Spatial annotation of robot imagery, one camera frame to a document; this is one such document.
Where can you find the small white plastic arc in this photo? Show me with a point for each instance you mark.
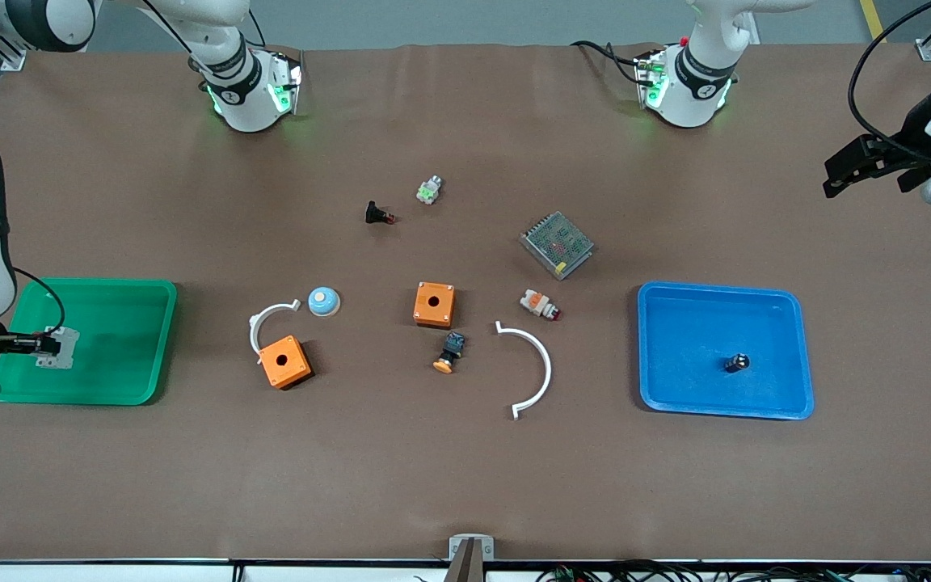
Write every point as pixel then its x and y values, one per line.
pixel 254 330

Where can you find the green white switch module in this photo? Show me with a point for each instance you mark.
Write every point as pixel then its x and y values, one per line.
pixel 429 191

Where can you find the black pushbutton with orange cap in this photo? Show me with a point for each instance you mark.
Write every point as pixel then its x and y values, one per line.
pixel 451 347

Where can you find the black cylindrical capacitor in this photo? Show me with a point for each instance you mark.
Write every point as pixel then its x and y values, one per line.
pixel 737 363

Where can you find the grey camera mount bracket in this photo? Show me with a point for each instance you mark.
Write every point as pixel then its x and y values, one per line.
pixel 471 554

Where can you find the black pushbutton with red tip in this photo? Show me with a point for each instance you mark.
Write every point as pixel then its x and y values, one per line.
pixel 373 212

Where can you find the metal mesh power supply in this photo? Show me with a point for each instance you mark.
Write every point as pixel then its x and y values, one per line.
pixel 556 242

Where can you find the large white plastic arc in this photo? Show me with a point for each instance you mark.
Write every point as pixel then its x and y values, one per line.
pixel 549 370

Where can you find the orange white red indicator lamp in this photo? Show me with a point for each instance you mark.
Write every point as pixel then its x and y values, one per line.
pixel 537 303

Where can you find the blue white dome buzzer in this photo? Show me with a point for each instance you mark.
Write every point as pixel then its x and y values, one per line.
pixel 323 301

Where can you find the white red circuit breaker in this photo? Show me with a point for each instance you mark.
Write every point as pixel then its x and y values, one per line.
pixel 68 357

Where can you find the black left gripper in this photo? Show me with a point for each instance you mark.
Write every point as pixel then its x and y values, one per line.
pixel 912 132

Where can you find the orange button box with hole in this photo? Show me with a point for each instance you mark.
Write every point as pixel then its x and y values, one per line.
pixel 443 313
pixel 292 372

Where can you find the green plastic tray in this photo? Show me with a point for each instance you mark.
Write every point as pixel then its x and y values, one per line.
pixel 110 339

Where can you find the blue plastic tray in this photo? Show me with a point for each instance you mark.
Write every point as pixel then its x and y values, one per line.
pixel 692 352

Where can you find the white table edge rail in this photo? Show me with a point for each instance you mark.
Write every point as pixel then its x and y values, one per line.
pixel 110 574

